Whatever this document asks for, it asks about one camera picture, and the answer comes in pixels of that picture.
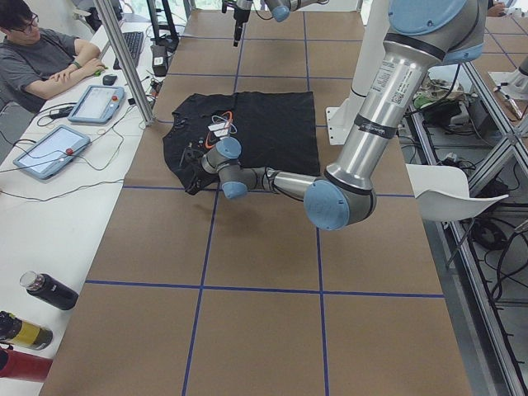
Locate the near blue teach pendant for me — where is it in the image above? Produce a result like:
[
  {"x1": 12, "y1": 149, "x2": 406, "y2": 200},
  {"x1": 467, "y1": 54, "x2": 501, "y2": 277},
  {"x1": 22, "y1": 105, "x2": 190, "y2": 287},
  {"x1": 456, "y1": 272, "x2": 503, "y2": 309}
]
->
[{"x1": 12, "y1": 125, "x2": 92, "y2": 180}]

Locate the black keyboard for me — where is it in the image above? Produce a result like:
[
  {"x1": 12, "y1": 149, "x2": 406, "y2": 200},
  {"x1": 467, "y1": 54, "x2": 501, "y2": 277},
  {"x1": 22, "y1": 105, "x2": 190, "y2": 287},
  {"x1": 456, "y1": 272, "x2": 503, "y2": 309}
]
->
[{"x1": 123, "y1": 31, "x2": 144, "y2": 68}]

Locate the blue teach pendant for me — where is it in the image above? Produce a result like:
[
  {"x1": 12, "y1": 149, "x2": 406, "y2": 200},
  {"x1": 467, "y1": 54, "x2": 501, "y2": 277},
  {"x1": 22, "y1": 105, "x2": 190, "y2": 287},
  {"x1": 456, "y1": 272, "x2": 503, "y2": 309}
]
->
[
  {"x1": 12, "y1": 125, "x2": 92, "y2": 180},
  {"x1": 68, "y1": 85, "x2": 125, "y2": 125}
]

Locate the aluminium frame post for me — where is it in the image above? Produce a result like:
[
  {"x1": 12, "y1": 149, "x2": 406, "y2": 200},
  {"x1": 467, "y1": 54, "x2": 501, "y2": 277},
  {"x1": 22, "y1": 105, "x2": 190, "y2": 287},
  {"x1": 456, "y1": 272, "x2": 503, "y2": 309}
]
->
[{"x1": 94, "y1": 0, "x2": 154, "y2": 126}]

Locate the white plastic chair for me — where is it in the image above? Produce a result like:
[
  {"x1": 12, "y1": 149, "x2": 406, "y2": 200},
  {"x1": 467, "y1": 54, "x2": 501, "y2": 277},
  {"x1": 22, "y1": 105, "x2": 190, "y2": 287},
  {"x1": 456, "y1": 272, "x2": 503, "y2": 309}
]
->
[{"x1": 406, "y1": 164, "x2": 509, "y2": 222}]

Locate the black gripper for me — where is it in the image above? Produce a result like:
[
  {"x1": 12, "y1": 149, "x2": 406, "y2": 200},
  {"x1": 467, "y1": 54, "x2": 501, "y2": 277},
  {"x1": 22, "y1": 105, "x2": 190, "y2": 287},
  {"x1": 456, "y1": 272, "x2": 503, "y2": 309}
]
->
[
  {"x1": 185, "y1": 154, "x2": 206, "y2": 195},
  {"x1": 233, "y1": 0, "x2": 252, "y2": 47}
]

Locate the seated person grey shirt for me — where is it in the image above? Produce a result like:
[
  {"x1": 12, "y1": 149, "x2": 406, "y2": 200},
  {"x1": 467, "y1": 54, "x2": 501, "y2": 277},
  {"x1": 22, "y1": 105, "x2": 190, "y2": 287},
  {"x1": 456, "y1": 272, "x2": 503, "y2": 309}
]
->
[{"x1": 1, "y1": 1, "x2": 106, "y2": 113}]

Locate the black computer mouse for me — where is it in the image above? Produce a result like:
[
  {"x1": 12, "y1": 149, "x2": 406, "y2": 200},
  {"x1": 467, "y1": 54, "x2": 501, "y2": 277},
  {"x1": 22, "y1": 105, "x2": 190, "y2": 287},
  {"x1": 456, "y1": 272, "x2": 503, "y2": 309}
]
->
[{"x1": 102, "y1": 74, "x2": 117, "y2": 86}]

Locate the black water bottle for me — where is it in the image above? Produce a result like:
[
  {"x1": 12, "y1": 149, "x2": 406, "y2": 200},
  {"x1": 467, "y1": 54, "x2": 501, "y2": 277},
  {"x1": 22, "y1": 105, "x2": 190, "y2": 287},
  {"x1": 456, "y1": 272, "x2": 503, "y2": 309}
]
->
[{"x1": 20, "y1": 271, "x2": 78, "y2": 310}]

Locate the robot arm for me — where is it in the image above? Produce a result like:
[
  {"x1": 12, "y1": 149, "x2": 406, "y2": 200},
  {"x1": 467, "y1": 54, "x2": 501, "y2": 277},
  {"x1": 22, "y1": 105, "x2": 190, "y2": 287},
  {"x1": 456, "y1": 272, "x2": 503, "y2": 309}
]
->
[
  {"x1": 221, "y1": 0, "x2": 328, "y2": 47},
  {"x1": 185, "y1": 1, "x2": 488, "y2": 230}
]

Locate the white pedestal column base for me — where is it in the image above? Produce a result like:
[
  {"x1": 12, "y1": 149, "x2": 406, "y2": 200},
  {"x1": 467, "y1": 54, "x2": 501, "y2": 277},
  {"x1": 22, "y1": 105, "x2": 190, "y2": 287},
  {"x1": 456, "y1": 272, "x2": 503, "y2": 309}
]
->
[{"x1": 326, "y1": 0, "x2": 389, "y2": 145}]

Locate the black graphic t-shirt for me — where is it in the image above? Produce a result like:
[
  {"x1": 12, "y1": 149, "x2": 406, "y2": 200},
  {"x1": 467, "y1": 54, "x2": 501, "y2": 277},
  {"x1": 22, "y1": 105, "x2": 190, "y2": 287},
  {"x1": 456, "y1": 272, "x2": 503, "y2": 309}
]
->
[{"x1": 163, "y1": 92, "x2": 320, "y2": 188}]

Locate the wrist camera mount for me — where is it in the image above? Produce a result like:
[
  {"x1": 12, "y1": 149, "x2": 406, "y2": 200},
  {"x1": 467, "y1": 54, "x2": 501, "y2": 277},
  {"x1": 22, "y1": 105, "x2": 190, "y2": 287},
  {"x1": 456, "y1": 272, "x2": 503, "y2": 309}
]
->
[{"x1": 180, "y1": 142, "x2": 205, "y2": 167}]

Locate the yellow black bottle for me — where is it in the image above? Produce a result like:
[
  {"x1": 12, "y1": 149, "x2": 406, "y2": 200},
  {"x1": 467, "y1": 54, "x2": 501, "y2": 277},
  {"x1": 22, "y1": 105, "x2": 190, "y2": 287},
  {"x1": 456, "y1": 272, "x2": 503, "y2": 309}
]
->
[{"x1": 1, "y1": 311, "x2": 54, "y2": 351}]

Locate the far blue teach pendant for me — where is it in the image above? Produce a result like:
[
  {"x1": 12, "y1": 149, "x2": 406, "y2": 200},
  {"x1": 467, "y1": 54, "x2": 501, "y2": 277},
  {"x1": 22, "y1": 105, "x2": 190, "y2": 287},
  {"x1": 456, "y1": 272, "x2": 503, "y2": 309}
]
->
[{"x1": 68, "y1": 85, "x2": 125, "y2": 125}]

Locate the red bottle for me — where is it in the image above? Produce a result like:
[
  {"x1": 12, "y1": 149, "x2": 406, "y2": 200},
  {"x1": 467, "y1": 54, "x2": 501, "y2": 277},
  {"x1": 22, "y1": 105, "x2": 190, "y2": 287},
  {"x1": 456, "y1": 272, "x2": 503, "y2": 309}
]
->
[{"x1": 1, "y1": 348, "x2": 53, "y2": 383}]

